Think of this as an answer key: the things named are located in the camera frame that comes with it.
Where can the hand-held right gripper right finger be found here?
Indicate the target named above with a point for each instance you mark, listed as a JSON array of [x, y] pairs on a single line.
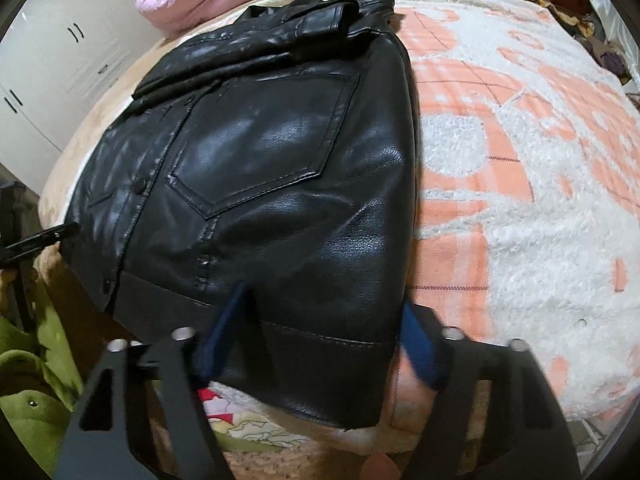
[[420, 350]]

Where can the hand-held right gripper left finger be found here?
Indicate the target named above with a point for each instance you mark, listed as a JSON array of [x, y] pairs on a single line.
[[225, 340]]

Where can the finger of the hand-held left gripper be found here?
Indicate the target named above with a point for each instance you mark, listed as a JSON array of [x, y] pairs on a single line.
[[45, 237]]

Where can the black leather jacket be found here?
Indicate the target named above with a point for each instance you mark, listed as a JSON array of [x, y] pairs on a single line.
[[280, 185]]

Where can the floral bed sheet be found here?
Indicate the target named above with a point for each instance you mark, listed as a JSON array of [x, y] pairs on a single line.
[[240, 425]]

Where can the tan plush bed cover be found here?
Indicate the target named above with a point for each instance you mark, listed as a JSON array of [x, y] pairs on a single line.
[[85, 160]]

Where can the green garment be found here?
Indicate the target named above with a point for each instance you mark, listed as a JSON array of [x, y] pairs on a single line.
[[35, 390]]

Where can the peach white plush blanket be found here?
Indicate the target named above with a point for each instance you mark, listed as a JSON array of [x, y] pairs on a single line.
[[525, 210]]

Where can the white wardrobe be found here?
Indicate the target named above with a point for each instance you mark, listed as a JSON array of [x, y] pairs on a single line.
[[60, 50]]

